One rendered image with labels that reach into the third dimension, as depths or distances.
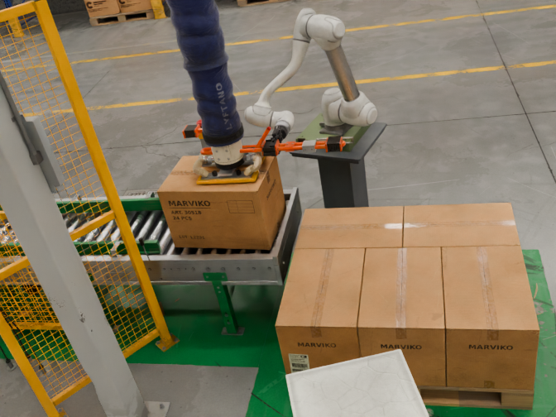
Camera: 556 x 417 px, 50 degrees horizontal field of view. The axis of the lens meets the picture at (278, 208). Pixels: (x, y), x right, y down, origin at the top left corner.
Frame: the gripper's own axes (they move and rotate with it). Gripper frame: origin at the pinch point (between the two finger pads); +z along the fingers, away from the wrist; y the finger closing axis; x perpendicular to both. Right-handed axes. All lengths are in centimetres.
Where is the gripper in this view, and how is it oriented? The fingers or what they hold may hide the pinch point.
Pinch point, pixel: (274, 148)
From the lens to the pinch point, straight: 330.2
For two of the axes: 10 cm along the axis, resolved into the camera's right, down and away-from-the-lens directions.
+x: -9.7, 0.3, 2.4
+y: 1.6, 8.3, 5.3
